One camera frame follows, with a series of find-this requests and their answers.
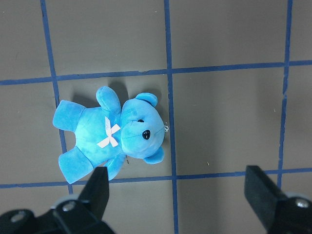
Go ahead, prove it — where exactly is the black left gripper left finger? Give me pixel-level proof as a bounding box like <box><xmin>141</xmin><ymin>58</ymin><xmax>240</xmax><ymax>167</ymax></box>
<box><xmin>0</xmin><ymin>167</ymin><xmax>114</xmax><ymax>234</ymax></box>

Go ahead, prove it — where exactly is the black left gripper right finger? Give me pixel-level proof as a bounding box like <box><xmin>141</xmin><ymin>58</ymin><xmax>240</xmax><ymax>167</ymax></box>
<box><xmin>244</xmin><ymin>165</ymin><xmax>312</xmax><ymax>234</ymax></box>

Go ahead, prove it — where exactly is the blue teddy bear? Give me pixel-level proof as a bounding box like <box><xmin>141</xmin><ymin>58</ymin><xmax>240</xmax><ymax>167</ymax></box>
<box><xmin>53</xmin><ymin>86</ymin><xmax>167</xmax><ymax>184</ymax></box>

